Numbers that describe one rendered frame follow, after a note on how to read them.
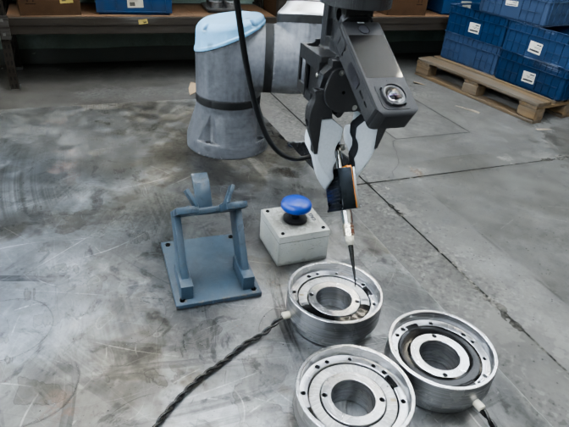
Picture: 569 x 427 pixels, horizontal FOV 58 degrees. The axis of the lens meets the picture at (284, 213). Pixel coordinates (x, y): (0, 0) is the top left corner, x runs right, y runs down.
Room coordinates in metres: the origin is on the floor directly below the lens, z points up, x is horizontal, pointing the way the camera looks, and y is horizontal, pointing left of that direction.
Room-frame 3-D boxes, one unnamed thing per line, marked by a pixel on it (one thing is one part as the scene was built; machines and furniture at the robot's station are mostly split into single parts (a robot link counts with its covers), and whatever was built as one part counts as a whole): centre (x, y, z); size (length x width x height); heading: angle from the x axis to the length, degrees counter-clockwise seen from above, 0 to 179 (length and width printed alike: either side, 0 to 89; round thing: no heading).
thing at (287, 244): (0.58, -0.01, 0.82); 0.08 x 0.07 x 0.05; 24
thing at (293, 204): (0.58, -0.01, 0.85); 0.04 x 0.04 x 0.05
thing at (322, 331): (0.44, -0.06, 0.82); 0.10 x 0.10 x 0.04
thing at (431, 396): (0.37, -0.16, 0.82); 0.10 x 0.10 x 0.04
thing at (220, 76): (0.90, 0.11, 0.97); 0.13 x 0.12 x 0.14; 96
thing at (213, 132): (0.90, 0.12, 0.85); 0.15 x 0.15 x 0.10
